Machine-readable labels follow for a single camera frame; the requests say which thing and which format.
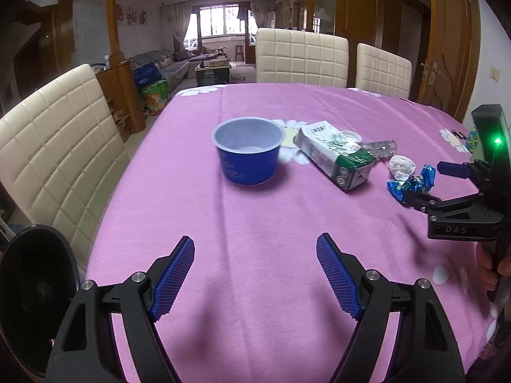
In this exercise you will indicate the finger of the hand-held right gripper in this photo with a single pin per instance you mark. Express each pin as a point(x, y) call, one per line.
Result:
point(435, 206)
point(453, 168)

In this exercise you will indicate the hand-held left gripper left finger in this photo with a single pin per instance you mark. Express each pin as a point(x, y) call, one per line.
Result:
point(173, 279)

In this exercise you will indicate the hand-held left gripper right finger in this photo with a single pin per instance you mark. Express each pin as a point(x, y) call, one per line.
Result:
point(339, 279)

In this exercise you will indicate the blue foil wrapper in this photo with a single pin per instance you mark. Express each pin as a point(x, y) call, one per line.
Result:
point(423, 177)

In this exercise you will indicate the white tissue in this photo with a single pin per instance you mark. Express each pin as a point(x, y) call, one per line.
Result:
point(401, 165)

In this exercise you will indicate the silver blister pack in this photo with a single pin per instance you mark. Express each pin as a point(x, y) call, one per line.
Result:
point(379, 149)

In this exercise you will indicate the small clear lid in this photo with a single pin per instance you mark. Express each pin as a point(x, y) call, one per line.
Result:
point(351, 135)

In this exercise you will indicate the green and white milk carton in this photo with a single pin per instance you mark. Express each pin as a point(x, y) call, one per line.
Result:
point(331, 147)

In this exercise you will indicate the blue paper cup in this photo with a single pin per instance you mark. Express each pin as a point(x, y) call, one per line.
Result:
point(247, 167)

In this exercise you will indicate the black trash bin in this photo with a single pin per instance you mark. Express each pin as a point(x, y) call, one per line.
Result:
point(36, 299)

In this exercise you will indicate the person's right hand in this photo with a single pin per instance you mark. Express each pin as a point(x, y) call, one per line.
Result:
point(486, 267)

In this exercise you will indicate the beaded tissue box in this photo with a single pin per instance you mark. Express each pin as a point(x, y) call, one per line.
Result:
point(473, 141)

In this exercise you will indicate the pink floral tablecloth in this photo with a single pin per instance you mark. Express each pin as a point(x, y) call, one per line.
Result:
point(247, 227)

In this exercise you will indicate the cream quilted dining chair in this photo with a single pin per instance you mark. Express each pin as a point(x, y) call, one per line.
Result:
point(383, 70)
point(299, 58)
point(60, 135)

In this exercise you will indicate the open wooden door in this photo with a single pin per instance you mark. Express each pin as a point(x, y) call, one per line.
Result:
point(447, 28)

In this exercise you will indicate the open cardboard box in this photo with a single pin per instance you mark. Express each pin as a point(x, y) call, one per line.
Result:
point(119, 119)

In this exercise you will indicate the green printed bag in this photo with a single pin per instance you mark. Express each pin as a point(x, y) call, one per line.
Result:
point(153, 97)

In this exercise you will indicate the wooden room door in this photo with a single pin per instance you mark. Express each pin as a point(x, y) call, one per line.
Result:
point(359, 4)

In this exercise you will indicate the low wooden cabinet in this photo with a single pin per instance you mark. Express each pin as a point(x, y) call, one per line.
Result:
point(119, 83)

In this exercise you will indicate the blue shopping bag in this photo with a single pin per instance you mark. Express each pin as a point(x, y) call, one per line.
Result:
point(145, 75)

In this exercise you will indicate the glass coffee table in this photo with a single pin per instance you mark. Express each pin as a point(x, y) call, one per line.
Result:
point(211, 72)

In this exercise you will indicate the grey sofa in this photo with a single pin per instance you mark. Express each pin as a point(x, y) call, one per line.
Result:
point(167, 68)

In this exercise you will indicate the patterned curtain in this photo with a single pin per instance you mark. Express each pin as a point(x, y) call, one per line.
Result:
point(261, 16)
point(179, 24)

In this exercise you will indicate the barred window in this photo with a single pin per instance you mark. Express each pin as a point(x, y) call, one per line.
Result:
point(219, 22)

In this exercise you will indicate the yellow light switch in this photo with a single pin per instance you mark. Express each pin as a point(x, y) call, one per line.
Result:
point(495, 74)

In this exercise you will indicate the red wall pictures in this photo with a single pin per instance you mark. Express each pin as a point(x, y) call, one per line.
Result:
point(131, 16)

